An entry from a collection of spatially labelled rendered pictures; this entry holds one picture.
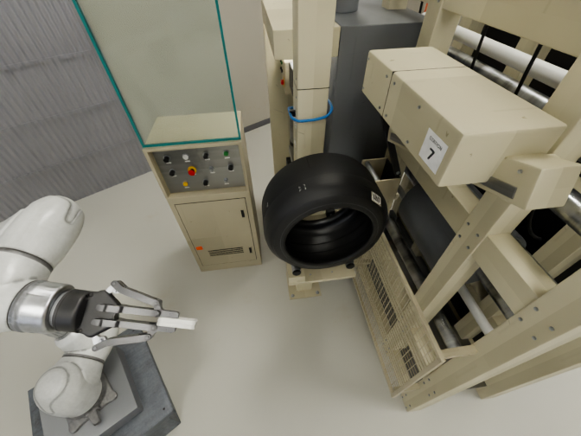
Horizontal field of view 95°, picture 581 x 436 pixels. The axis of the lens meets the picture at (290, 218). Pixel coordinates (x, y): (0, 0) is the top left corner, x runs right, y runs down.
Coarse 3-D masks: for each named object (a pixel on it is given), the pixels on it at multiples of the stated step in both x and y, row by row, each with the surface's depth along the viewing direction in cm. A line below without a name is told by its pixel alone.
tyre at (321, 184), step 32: (320, 160) 108; (352, 160) 113; (288, 192) 103; (320, 192) 99; (352, 192) 100; (288, 224) 105; (320, 224) 149; (352, 224) 145; (384, 224) 115; (288, 256) 121; (320, 256) 141; (352, 256) 128
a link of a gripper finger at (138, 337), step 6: (120, 336) 51; (126, 336) 50; (132, 336) 50; (138, 336) 50; (144, 336) 50; (150, 336) 50; (102, 342) 49; (108, 342) 49; (114, 342) 49; (120, 342) 49; (126, 342) 49; (132, 342) 49; (138, 342) 50; (96, 348) 48; (102, 348) 48
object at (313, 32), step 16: (304, 0) 85; (320, 0) 86; (304, 16) 89; (320, 16) 89; (304, 32) 92; (320, 32) 92; (304, 48) 95; (320, 48) 96; (304, 64) 99; (320, 64) 100; (304, 80) 103; (320, 80) 104; (304, 96) 108; (320, 96) 108; (304, 112) 113; (320, 112) 114; (304, 128) 118; (320, 128) 119; (304, 144) 124; (320, 144) 125; (304, 288) 224
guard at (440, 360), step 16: (384, 240) 136; (384, 256) 140; (400, 272) 123; (368, 304) 173; (384, 304) 148; (416, 304) 113; (368, 320) 176; (400, 320) 129; (384, 336) 151; (432, 336) 104; (384, 352) 154; (400, 352) 133; (384, 368) 157; (400, 368) 134; (432, 368) 104
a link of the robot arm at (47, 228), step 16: (32, 208) 55; (48, 208) 56; (64, 208) 58; (80, 208) 62; (0, 224) 55; (16, 224) 52; (32, 224) 53; (48, 224) 54; (64, 224) 56; (80, 224) 61; (0, 240) 50; (16, 240) 50; (32, 240) 51; (48, 240) 53; (64, 240) 56; (48, 256) 53; (64, 256) 57
